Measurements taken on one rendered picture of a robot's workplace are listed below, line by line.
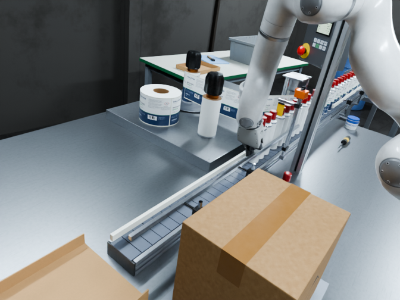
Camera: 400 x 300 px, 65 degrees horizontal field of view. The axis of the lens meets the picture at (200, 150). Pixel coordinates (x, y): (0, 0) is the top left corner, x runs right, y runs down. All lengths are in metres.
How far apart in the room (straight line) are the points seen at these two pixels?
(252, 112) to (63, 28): 2.62
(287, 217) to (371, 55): 0.38
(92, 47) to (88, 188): 2.50
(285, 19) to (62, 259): 0.87
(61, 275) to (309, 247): 0.61
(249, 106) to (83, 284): 0.67
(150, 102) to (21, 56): 1.98
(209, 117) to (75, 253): 0.80
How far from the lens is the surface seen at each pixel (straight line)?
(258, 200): 0.71
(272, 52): 0.97
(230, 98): 1.61
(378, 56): 0.78
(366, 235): 1.26
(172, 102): 1.49
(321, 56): 1.31
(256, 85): 0.99
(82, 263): 0.93
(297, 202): 0.75
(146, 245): 0.90
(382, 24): 0.82
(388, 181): 0.75
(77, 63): 3.51
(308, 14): 0.76
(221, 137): 1.50
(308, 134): 1.37
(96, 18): 3.51
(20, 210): 1.14
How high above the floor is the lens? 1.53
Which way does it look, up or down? 29 degrees down
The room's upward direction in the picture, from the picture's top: 8 degrees clockwise
